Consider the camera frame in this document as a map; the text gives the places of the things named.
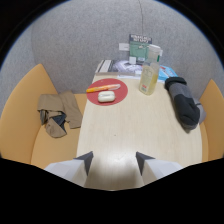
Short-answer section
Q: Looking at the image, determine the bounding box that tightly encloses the black and grey hat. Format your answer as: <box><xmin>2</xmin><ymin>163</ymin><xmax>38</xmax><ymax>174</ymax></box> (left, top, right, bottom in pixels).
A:
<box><xmin>164</xmin><ymin>76</ymin><xmax>207</xmax><ymax>131</ymax></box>

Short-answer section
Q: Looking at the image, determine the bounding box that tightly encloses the beige folded cloth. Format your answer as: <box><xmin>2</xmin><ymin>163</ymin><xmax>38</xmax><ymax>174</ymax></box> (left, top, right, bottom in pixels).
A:
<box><xmin>36</xmin><ymin>90</ymin><xmax>84</xmax><ymax>139</ymax></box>

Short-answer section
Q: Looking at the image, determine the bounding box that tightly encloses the orange bench seat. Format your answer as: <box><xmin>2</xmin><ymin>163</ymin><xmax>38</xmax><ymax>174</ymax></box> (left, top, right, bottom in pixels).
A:
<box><xmin>0</xmin><ymin>63</ymin><xmax>88</xmax><ymax>170</ymax></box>

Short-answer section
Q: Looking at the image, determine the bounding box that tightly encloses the orange seat cushion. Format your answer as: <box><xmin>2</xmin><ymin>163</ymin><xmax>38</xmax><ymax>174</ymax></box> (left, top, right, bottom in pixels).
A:
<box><xmin>198</xmin><ymin>78</ymin><xmax>224</xmax><ymax>164</ymax></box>

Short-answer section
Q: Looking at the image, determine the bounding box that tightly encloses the white soap bar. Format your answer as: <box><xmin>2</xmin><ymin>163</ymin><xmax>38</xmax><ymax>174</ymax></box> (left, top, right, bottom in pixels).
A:
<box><xmin>97</xmin><ymin>91</ymin><xmax>116</xmax><ymax>103</ymax></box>

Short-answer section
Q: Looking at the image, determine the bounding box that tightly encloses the red round plate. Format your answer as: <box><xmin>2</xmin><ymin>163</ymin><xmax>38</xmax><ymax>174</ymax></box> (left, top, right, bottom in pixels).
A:
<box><xmin>86</xmin><ymin>78</ymin><xmax>129</xmax><ymax>106</ymax></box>

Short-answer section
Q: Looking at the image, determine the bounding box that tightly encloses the orange toothbrush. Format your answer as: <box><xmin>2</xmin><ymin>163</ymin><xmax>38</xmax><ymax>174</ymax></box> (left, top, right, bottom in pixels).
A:
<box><xmin>86</xmin><ymin>83</ymin><xmax>122</xmax><ymax>94</ymax></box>

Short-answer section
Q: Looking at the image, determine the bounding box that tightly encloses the clear yellow liquid bottle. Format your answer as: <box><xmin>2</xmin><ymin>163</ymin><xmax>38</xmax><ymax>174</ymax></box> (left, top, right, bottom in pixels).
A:
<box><xmin>138</xmin><ymin>44</ymin><xmax>162</xmax><ymax>96</ymax></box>

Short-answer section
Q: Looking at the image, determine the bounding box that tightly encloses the blue packet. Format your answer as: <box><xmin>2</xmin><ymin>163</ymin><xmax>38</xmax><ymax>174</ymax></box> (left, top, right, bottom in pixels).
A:
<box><xmin>157</xmin><ymin>64</ymin><xmax>178</xmax><ymax>83</ymax></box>

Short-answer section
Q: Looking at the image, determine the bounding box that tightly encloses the dark magazine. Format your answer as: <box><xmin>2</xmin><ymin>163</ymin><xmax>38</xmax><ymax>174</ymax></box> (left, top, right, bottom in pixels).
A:
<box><xmin>95</xmin><ymin>59</ymin><xmax>144</xmax><ymax>77</ymax></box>

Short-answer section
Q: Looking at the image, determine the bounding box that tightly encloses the green standing book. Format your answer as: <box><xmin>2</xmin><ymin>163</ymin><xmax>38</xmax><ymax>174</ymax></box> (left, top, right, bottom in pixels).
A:
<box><xmin>128</xmin><ymin>33</ymin><xmax>153</xmax><ymax>65</ymax></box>

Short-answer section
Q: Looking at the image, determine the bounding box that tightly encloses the white wall socket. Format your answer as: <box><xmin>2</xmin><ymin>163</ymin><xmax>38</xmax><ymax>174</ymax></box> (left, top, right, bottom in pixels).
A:
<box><xmin>118</xmin><ymin>42</ymin><xmax>130</xmax><ymax>52</ymax></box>

